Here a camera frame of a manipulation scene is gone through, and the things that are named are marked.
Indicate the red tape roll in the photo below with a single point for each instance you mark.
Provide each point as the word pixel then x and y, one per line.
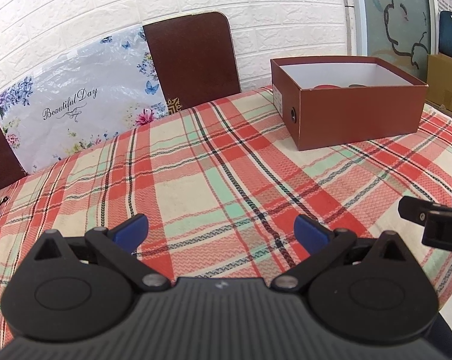
pixel 326 86

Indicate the brown cardboard shoe box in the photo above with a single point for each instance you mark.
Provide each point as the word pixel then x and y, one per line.
pixel 391 105

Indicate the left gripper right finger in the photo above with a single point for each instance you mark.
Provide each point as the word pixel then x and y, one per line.
pixel 341 260

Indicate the red plaid bed cloth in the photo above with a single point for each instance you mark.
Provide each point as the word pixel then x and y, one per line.
pixel 221 185

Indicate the upper cardboard carton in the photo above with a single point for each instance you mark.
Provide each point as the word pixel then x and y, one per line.
pixel 439 80

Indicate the floral plastic pillow bag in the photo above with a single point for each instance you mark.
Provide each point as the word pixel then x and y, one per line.
pixel 82 98

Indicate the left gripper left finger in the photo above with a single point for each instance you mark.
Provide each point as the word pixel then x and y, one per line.
pixel 100 260

